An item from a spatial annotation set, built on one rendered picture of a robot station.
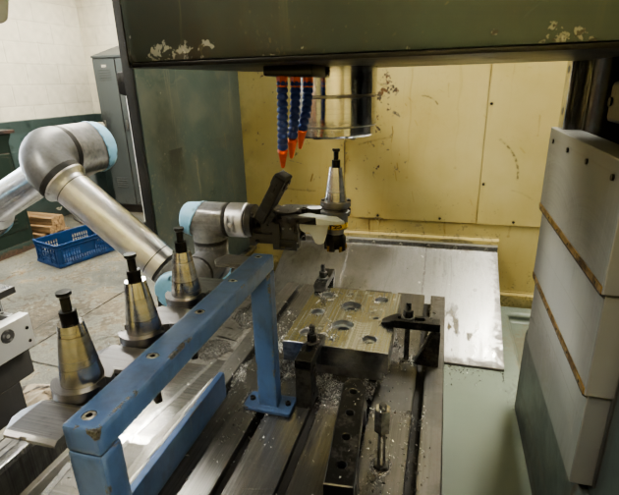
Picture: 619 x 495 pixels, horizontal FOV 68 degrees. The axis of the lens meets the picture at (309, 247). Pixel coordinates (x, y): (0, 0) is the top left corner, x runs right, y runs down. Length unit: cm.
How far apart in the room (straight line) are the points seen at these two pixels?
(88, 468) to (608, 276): 65
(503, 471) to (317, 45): 107
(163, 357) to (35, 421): 13
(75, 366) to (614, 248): 66
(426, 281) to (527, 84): 80
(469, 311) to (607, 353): 104
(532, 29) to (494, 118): 135
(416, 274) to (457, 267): 17
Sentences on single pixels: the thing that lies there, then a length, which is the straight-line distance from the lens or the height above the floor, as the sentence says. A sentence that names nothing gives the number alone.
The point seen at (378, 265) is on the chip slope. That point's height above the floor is 80.
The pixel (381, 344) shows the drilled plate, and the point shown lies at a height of 99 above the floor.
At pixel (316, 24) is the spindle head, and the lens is 58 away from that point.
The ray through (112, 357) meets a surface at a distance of 62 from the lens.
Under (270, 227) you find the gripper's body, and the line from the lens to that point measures 98.
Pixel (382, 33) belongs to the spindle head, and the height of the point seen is 157.
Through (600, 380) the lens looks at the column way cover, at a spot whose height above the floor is 110.
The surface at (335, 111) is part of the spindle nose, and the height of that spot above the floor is 147.
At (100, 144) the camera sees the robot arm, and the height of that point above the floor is 140.
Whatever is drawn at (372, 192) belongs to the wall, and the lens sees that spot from 196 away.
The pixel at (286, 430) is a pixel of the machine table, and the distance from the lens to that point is 94.
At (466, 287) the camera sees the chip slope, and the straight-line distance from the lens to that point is 186.
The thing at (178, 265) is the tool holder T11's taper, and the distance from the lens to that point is 70.
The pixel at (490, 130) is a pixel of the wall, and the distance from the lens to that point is 191.
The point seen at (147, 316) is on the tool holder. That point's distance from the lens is 62.
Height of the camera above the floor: 152
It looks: 20 degrees down
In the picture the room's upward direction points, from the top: 2 degrees counter-clockwise
